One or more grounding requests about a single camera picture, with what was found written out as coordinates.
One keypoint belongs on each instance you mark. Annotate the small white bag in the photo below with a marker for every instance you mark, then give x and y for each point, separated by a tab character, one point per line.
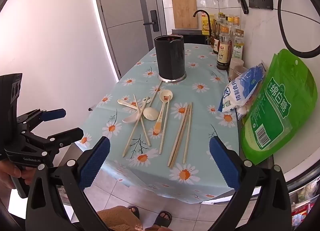
242	111

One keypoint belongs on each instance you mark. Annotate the daisy print blue tablecloth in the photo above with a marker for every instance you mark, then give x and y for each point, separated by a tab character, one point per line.
205	126

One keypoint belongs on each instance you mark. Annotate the plain cream spoon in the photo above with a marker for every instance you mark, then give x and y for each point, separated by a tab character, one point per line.
150	114

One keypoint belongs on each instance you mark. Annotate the green sugar bag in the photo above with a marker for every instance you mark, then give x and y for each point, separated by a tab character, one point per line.
280	106

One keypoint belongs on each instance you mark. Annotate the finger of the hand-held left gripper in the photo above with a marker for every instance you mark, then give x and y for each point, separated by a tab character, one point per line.
72	133
53	114

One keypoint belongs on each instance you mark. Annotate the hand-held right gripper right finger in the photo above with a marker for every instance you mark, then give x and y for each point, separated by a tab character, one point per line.
225	163

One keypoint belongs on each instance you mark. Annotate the person's foot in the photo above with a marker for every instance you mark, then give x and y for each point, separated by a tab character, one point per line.
163	218
133	211

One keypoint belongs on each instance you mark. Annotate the clear bottle gold cap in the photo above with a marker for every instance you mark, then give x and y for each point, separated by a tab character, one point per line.
221	20

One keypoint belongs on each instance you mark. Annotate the person's right foot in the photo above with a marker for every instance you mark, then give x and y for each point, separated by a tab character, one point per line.
163	218

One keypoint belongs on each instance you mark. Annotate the soy sauce bottle beige label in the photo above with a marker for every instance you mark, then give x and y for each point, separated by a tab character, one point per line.
223	51

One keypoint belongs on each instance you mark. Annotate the dark sink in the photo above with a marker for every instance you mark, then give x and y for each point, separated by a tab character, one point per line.
187	35

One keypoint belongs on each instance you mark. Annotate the tall bottle yellow cap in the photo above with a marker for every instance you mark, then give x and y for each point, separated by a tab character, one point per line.
236	22

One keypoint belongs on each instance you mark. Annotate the dark sauce bottle red label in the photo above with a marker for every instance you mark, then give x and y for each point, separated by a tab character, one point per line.
214	43

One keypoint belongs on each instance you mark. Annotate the black cylindrical utensil holder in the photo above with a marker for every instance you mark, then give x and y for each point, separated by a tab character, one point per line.
170	56

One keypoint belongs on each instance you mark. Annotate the dark glass bottle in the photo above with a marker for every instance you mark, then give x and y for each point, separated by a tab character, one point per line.
231	46

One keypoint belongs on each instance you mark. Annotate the cream spoon brown animal print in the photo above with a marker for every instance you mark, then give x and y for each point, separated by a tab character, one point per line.
165	95

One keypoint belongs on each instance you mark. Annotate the yellow oil bottle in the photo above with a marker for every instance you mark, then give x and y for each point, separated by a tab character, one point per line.
206	25

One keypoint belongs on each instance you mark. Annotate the white plastic jar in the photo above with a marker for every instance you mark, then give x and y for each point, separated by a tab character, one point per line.
236	62
238	72

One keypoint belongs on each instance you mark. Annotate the wooden cutting board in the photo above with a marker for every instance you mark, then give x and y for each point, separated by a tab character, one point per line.
184	13

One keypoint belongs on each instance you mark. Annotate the beige fuzzy pant leg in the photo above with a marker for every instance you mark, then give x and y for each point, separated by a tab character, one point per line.
117	217

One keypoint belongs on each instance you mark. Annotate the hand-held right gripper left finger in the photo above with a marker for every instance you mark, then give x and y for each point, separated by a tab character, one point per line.
95	161

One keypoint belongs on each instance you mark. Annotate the person's left foot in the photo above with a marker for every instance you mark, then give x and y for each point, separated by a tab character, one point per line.
133	211

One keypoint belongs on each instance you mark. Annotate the colourful snack packets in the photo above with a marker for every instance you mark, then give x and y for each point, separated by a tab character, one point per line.
305	196

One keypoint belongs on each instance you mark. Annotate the clear bottle green label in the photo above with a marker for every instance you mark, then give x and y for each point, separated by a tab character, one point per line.
238	46

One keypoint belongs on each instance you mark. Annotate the person's left hand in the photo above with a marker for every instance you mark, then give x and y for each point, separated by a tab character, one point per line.
10	176

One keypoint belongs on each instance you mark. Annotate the black faucet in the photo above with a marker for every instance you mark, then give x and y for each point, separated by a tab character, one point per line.
200	11

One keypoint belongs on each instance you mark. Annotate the white spoon green dinosaur print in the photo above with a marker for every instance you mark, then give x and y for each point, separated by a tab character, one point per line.
130	119

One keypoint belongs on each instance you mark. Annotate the white and blue salt bag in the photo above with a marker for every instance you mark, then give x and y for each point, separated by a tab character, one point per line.
240	88

